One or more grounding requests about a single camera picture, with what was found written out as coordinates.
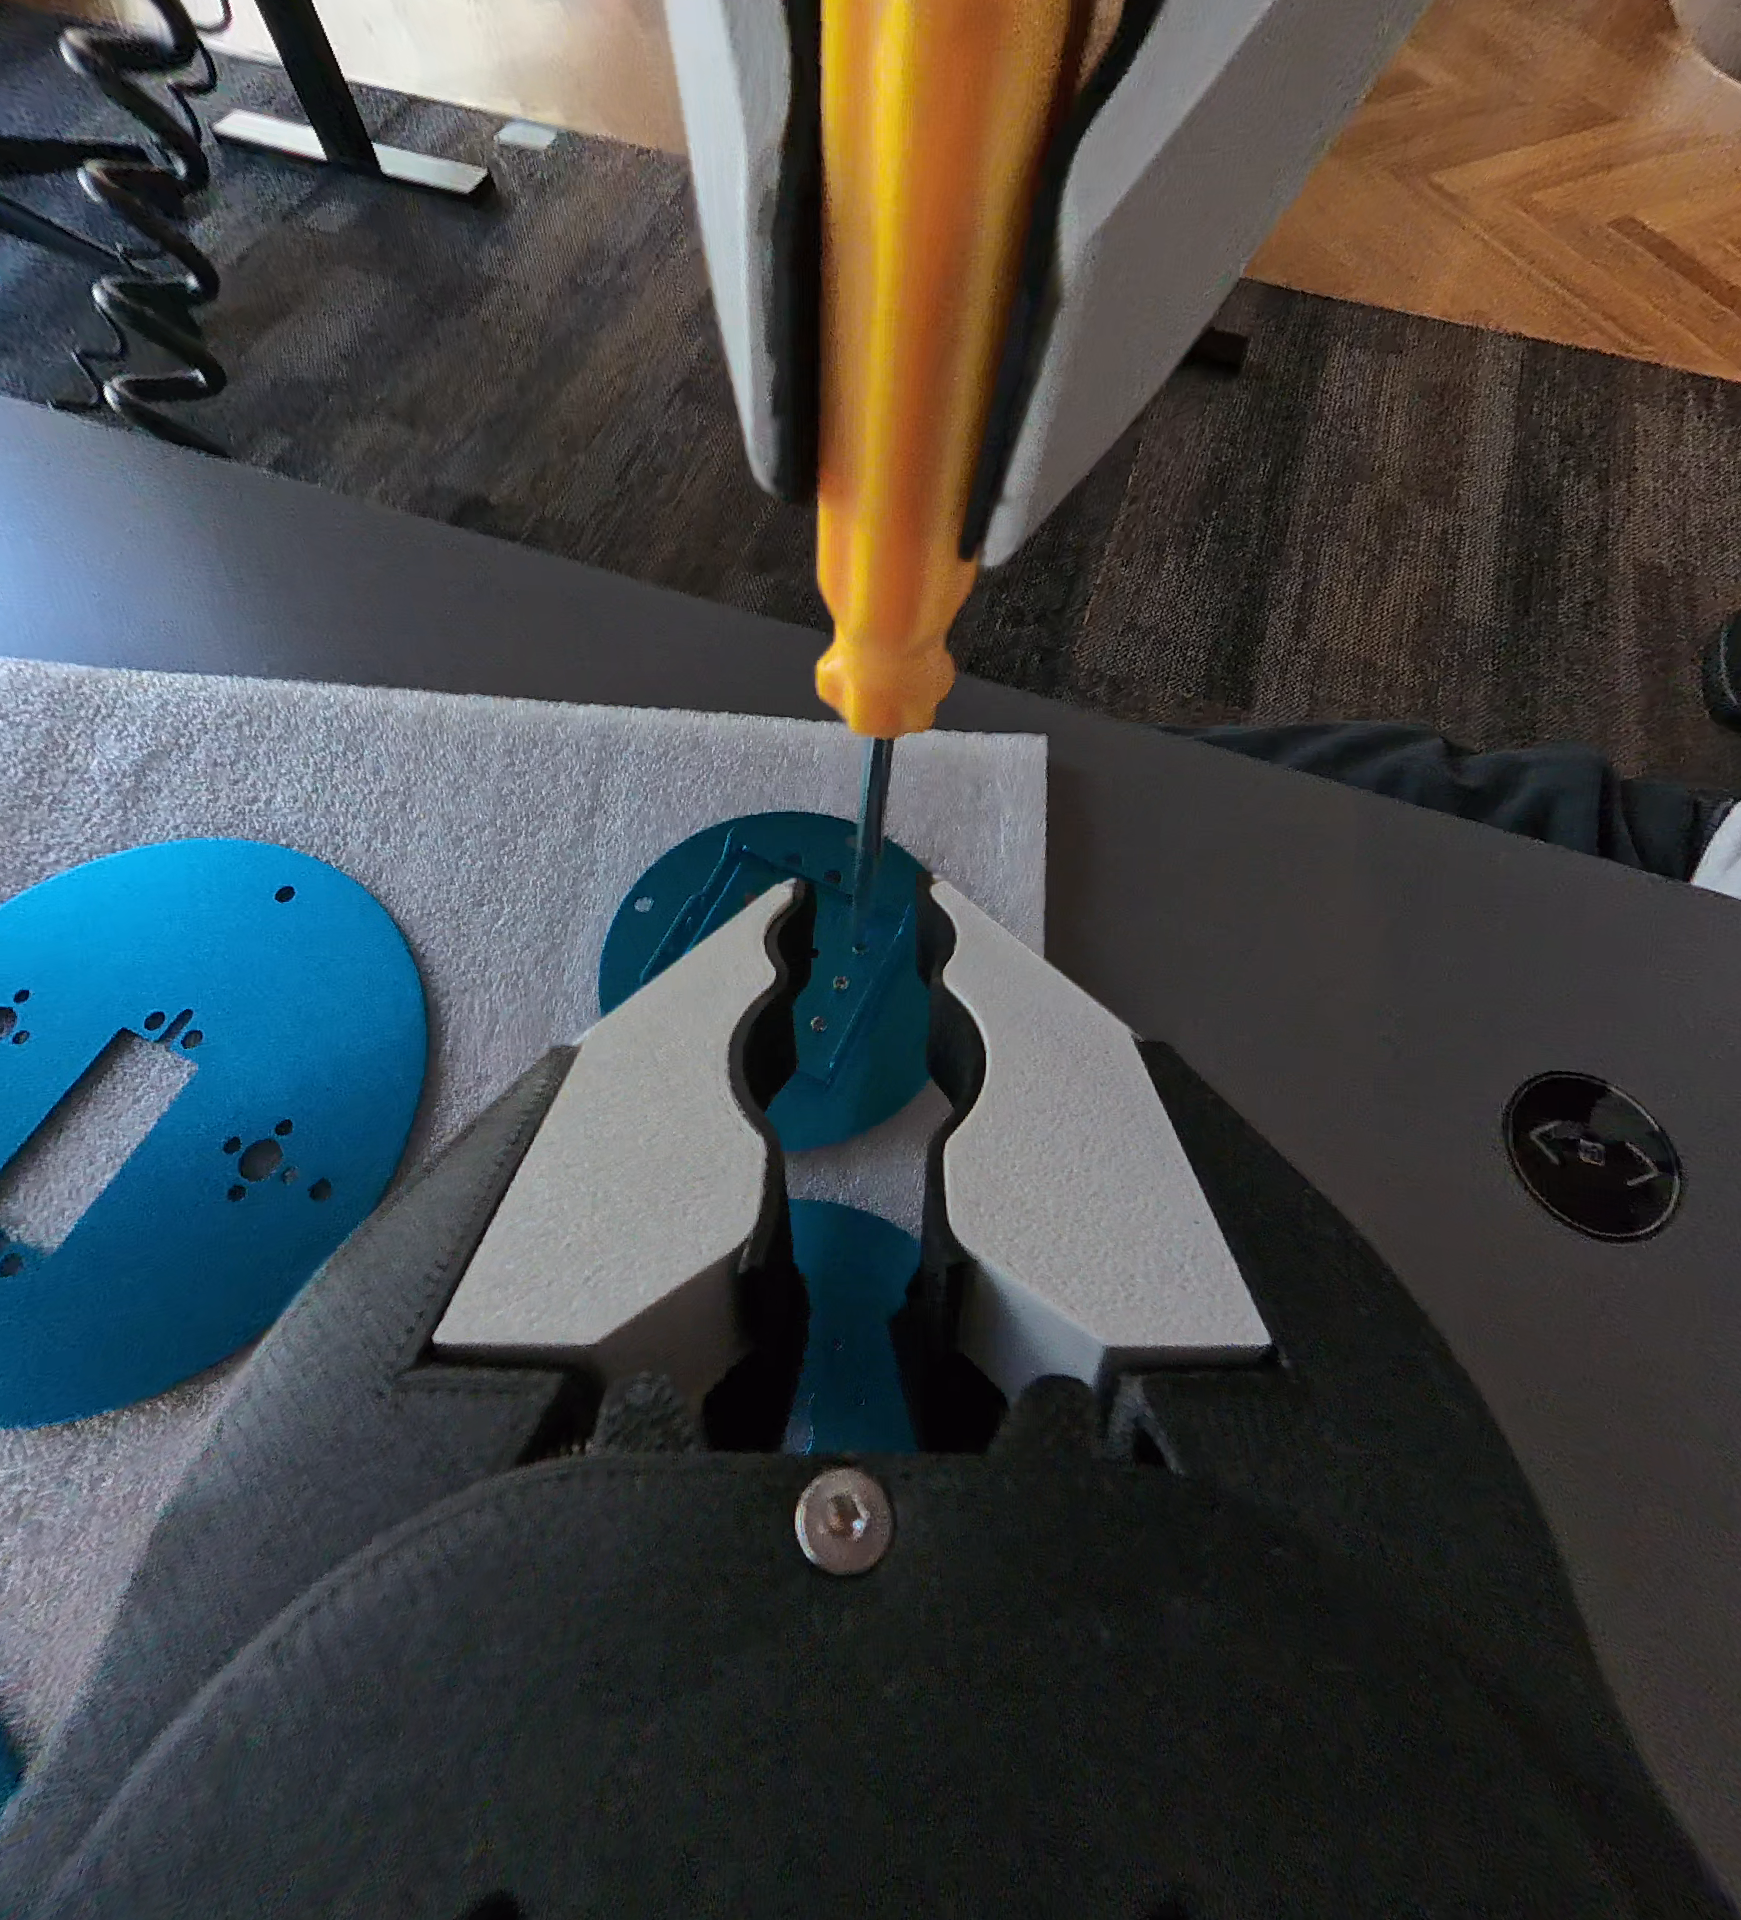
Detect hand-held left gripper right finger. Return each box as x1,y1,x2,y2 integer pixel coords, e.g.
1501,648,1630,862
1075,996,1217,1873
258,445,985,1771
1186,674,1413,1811
907,881,1276,1454

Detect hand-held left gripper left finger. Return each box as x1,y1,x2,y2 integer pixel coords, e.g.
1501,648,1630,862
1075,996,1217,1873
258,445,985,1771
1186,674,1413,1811
433,881,812,1454

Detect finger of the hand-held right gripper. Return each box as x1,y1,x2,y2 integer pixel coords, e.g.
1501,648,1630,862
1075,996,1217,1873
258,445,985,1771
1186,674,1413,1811
956,0,1435,571
664,0,830,503

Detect blue perforated mounting disc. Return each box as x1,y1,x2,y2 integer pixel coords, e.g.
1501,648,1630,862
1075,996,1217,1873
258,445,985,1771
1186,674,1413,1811
597,810,947,1153

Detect blue metal bracket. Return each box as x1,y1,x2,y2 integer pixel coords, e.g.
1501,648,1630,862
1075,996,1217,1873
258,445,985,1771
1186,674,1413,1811
661,831,932,1090

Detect yellow handled screwdriver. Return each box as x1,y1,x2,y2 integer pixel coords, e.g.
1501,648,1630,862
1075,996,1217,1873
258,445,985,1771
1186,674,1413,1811
807,0,1097,909

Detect black round desk grommet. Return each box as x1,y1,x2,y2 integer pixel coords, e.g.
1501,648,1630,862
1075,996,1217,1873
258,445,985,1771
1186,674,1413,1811
1503,1068,1685,1244

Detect small blue metal disc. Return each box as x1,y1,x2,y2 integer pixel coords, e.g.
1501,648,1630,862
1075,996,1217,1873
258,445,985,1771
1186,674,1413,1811
785,1195,921,1454

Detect blue disc with rectangular cutout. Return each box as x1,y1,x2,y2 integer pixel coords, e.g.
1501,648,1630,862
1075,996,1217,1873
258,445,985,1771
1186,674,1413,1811
0,836,428,1428

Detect white foam sheet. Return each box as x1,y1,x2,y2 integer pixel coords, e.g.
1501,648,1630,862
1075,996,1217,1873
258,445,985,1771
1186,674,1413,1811
0,654,1053,1802

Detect dark pants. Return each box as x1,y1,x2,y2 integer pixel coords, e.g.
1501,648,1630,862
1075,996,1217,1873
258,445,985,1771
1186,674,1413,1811
1184,719,1735,888

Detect thick black coiled cable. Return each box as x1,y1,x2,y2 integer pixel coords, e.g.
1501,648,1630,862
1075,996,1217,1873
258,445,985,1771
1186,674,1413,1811
61,0,235,452

